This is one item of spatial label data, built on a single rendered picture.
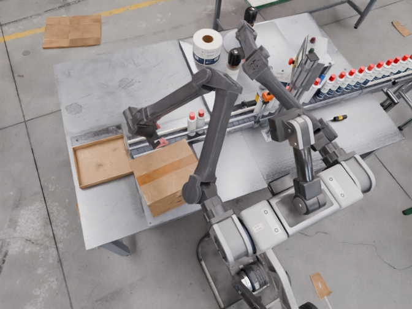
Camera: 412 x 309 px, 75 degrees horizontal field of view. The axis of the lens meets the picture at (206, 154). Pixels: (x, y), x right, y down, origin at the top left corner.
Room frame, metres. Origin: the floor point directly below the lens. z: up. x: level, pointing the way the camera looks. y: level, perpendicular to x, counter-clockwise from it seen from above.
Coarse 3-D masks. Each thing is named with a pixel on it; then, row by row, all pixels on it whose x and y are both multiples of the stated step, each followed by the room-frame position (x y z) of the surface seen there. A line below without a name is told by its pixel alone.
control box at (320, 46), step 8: (304, 40) 1.10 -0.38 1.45; (320, 40) 1.09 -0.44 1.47; (304, 48) 1.03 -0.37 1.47; (320, 48) 1.04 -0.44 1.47; (296, 56) 1.10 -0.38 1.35; (304, 56) 0.98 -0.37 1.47; (320, 56) 0.99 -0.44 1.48; (320, 64) 0.95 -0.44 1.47; (312, 72) 0.95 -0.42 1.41; (312, 80) 0.95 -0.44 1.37; (304, 88) 0.95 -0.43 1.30
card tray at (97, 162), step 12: (84, 144) 0.66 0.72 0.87; (96, 144) 0.69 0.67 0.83; (108, 144) 0.70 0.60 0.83; (120, 144) 0.71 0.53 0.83; (84, 156) 0.60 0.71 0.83; (96, 156) 0.61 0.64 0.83; (108, 156) 0.62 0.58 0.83; (120, 156) 0.63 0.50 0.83; (84, 168) 0.53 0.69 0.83; (96, 168) 0.54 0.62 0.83; (108, 168) 0.55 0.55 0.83; (120, 168) 0.56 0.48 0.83; (84, 180) 0.45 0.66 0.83; (96, 180) 0.46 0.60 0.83; (108, 180) 0.47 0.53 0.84
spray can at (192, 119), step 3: (189, 114) 0.84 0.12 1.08; (192, 114) 0.84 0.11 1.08; (189, 117) 0.83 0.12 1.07; (192, 117) 0.83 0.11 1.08; (195, 117) 0.85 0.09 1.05; (189, 120) 0.83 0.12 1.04; (192, 120) 0.83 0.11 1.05; (195, 120) 0.83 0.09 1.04; (189, 123) 0.82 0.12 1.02; (192, 123) 0.82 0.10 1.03; (195, 123) 0.83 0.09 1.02; (189, 126) 0.82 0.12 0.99; (192, 126) 0.82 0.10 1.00; (195, 126) 0.83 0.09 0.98; (189, 129) 0.82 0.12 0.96; (192, 129) 0.82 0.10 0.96; (195, 132) 0.84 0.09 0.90; (189, 135) 0.82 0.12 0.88; (192, 135) 0.82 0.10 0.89
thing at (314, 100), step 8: (352, 88) 1.41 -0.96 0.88; (360, 88) 1.42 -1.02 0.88; (312, 96) 1.28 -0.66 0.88; (328, 96) 1.30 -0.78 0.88; (336, 96) 1.31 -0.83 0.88; (304, 104) 1.20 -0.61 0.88; (248, 112) 1.06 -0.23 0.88; (240, 120) 0.99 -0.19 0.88; (248, 120) 1.00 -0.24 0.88; (168, 136) 0.80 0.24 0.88; (184, 136) 0.81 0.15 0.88; (192, 136) 0.82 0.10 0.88; (200, 136) 0.84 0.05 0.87; (136, 144) 0.71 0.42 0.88; (168, 144) 0.74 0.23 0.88; (136, 152) 0.66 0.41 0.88; (144, 152) 0.66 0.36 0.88
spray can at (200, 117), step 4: (200, 112) 0.86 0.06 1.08; (200, 116) 0.86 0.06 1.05; (204, 116) 0.87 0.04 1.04; (196, 120) 0.86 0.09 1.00; (200, 120) 0.85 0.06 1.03; (204, 120) 0.86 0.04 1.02; (196, 124) 0.86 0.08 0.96; (200, 124) 0.85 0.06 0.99; (204, 124) 0.87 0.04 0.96; (196, 128) 0.86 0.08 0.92; (200, 132) 0.85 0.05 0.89
